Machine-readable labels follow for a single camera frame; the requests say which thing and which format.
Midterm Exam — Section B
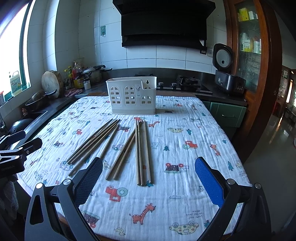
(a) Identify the round wooden cutting board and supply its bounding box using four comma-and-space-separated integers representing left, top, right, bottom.
41, 70, 64, 99

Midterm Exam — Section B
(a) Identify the black rice cooker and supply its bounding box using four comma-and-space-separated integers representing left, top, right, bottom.
213, 43, 246, 94

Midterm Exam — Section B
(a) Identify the black range hood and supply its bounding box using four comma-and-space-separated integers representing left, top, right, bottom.
112, 0, 216, 51

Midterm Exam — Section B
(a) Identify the wooden chopstick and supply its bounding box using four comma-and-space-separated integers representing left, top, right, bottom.
135, 120, 140, 186
67, 118, 113, 164
105, 128, 135, 180
67, 119, 120, 165
67, 120, 120, 177
69, 120, 120, 165
143, 121, 152, 184
137, 121, 144, 186
113, 135, 135, 180

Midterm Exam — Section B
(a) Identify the detergent bottle on windowsill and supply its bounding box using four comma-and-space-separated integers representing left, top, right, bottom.
9, 71, 22, 96

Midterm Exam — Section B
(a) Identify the cartoon print white cloth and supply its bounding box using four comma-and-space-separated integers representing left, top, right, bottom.
18, 96, 249, 240

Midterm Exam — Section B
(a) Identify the black wok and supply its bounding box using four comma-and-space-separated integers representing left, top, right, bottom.
25, 89, 57, 112

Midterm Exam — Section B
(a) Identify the silver pressure cooker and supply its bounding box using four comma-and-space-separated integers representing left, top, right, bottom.
82, 65, 112, 85

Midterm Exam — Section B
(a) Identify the small white jar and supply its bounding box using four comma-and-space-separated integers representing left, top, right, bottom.
84, 79, 91, 90

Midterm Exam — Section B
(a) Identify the wooden glass door cabinet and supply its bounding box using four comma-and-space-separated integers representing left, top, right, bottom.
223, 1, 282, 159

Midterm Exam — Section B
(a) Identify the pink cloth on counter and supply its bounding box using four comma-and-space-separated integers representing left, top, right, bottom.
64, 88, 83, 97

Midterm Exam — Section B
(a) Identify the yellow label sauce bottle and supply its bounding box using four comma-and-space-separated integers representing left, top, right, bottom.
73, 61, 84, 89

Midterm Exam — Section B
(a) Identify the white plastic utensil holder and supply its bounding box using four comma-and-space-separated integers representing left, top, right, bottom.
106, 76, 157, 115

